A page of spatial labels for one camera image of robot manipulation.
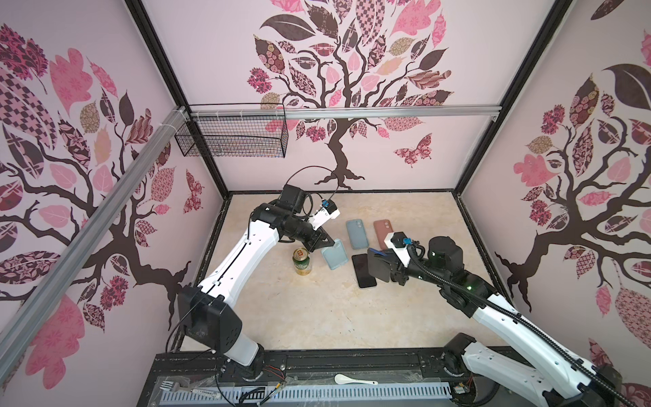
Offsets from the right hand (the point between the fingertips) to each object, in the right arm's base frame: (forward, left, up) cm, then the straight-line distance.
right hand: (379, 251), depth 70 cm
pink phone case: (+27, -9, -26) cm, 38 cm away
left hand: (+4, +15, -3) cm, 15 cm away
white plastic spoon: (-28, +11, -24) cm, 39 cm away
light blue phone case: (+24, +3, -26) cm, 36 cm away
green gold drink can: (+6, +24, -16) cm, 29 cm away
